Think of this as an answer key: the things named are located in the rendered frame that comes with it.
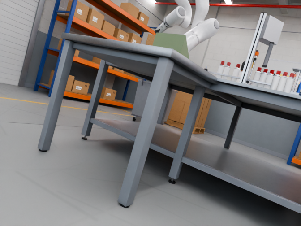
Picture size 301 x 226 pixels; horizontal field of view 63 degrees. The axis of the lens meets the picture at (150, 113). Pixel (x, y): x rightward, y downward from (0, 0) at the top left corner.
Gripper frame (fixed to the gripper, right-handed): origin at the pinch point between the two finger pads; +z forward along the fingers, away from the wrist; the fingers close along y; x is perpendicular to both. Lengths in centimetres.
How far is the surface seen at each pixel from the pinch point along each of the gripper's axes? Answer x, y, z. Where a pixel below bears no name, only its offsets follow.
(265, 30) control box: -52, 62, -36
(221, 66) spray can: -62, 45, 8
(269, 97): -75, -6, -58
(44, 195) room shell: -27, -133, -24
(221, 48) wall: -141, 423, 323
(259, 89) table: -67, -7, -56
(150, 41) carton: -3.1, 12.9, 31.2
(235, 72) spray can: -71, 45, -2
